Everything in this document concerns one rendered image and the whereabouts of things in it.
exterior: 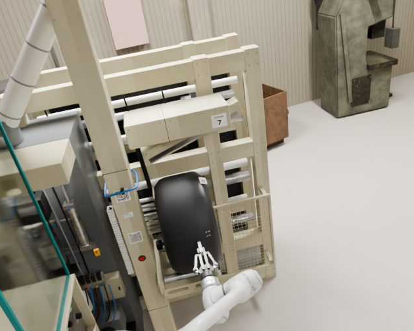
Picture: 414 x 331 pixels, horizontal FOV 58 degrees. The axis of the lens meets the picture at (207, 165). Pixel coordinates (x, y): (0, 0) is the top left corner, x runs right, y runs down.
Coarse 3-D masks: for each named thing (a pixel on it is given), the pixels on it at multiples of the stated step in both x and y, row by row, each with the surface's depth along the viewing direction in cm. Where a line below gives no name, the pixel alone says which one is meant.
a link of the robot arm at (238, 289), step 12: (240, 276) 160; (252, 276) 159; (228, 288) 159; (240, 288) 153; (252, 288) 158; (228, 300) 146; (240, 300) 151; (204, 312) 140; (216, 312) 141; (192, 324) 133; (204, 324) 136
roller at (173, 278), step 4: (216, 268) 223; (192, 272) 222; (164, 276) 222; (168, 276) 221; (172, 276) 221; (176, 276) 221; (180, 276) 221; (184, 276) 221; (188, 276) 222; (192, 276) 223; (164, 280) 220; (168, 280) 220; (172, 280) 221; (176, 280) 222
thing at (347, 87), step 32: (320, 0) 558; (352, 0) 504; (384, 0) 513; (320, 32) 563; (352, 32) 525; (320, 64) 591; (352, 64) 548; (384, 64) 551; (352, 96) 571; (384, 96) 584
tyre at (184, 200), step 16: (176, 176) 215; (192, 176) 211; (160, 192) 204; (176, 192) 201; (192, 192) 201; (208, 192) 205; (160, 208) 199; (176, 208) 196; (192, 208) 196; (208, 208) 198; (160, 224) 198; (176, 224) 194; (192, 224) 194; (208, 224) 196; (176, 240) 194; (192, 240) 195; (208, 240) 196; (176, 256) 197; (192, 256) 198
